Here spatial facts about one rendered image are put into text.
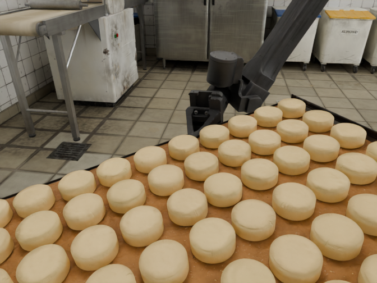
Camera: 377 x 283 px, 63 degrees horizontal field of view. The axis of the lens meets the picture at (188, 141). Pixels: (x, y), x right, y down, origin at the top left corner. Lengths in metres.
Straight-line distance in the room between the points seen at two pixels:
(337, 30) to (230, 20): 1.38
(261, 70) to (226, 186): 0.35
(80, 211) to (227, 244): 0.19
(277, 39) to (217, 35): 3.45
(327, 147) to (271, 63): 0.28
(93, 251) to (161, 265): 0.08
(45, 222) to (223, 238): 0.21
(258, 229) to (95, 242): 0.18
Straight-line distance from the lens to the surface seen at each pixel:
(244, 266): 0.32
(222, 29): 4.12
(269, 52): 0.70
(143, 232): 0.36
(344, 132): 0.53
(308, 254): 0.34
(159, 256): 0.33
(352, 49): 4.67
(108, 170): 0.46
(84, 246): 0.37
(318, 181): 0.42
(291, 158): 0.45
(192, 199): 0.39
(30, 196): 0.47
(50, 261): 0.37
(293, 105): 0.60
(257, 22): 4.11
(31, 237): 0.41
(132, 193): 0.41
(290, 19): 0.70
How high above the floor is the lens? 1.23
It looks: 29 degrees down
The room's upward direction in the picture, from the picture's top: straight up
